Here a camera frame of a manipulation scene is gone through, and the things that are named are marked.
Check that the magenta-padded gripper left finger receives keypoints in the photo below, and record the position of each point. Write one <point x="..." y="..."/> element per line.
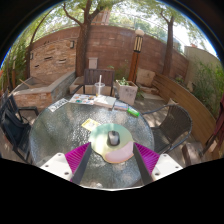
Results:
<point x="77" y="156"/>

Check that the green and pink mouse pad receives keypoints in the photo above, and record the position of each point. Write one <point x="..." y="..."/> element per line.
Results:
<point x="100" y="140"/>

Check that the dark grey computer mouse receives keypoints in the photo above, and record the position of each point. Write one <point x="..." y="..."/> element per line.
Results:
<point x="113" y="138"/>

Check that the green tube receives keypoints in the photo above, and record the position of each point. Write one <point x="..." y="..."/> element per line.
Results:
<point x="133" y="112"/>

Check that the wall lamp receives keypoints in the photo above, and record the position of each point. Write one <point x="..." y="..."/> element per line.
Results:
<point x="31" y="56"/>
<point x="72" y="44"/>

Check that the colourful brochure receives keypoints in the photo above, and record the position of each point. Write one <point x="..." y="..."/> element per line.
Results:
<point x="81" y="99"/>

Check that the concrete planter with plant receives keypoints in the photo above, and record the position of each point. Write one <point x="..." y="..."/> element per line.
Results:
<point x="127" y="91"/>

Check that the slim tree trunk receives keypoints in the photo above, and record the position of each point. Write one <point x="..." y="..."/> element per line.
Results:
<point x="168" y="50"/>

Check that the dark wooden chair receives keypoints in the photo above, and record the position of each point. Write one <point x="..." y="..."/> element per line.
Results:
<point x="91" y="76"/>

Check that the curved wooden bench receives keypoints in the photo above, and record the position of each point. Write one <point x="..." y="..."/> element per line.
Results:
<point x="193" y="110"/>

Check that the white paper strip sign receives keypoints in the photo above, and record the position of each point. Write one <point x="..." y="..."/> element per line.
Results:
<point x="58" y="105"/>

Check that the white utility box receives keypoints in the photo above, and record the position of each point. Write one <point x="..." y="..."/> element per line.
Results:
<point x="93" y="63"/>

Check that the thin blue booklet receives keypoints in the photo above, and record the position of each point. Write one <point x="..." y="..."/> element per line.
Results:
<point x="121" y="106"/>

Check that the wooden garden lamp post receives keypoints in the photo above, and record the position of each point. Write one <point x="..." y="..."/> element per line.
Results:
<point x="135" y="60"/>

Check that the beige stone slab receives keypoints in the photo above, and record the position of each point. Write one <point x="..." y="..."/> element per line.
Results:
<point x="146" y="77"/>

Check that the thick white book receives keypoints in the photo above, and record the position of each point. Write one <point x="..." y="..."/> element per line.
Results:
<point x="105" y="101"/>

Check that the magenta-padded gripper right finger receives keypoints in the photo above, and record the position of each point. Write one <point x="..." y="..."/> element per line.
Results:
<point x="147" y="157"/>

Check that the black slatted chair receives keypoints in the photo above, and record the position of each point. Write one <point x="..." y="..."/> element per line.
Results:
<point x="15" y="130"/>

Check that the forked tree trunk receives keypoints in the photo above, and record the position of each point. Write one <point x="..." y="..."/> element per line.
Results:
<point x="81" y="50"/>

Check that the clear plastic cup with straw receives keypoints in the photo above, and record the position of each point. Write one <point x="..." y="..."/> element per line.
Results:
<point x="99" y="89"/>

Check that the yellow card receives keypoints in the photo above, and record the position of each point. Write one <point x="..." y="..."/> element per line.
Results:
<point x="90" y="124"/>

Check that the dark wicker chair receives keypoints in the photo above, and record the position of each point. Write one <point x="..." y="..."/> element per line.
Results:
<point x="175" y="125"/>

